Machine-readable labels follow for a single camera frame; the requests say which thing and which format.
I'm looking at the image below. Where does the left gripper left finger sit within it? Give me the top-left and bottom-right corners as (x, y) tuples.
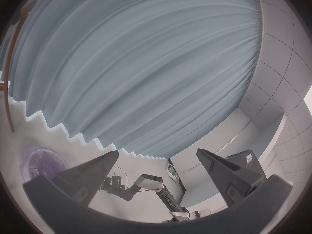
(49, 150), (120, 206)

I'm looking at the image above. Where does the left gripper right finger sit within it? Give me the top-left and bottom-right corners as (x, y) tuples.
(196, 148), (265, 208)

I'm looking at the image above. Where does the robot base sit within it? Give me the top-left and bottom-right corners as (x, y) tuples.
(162, 207), (212, 225)

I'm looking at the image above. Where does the white trash bin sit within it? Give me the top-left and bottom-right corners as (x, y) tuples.
(21, 146), (70, 183)

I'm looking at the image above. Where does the white wooden-legged chair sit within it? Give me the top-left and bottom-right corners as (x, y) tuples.
(0, 5), (33, 133)

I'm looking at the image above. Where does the pale blue curtain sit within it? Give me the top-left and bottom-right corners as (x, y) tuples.
(0, 0), (262, 159)

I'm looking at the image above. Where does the black cable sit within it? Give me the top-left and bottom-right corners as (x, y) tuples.
(114, 167), (130, 187)

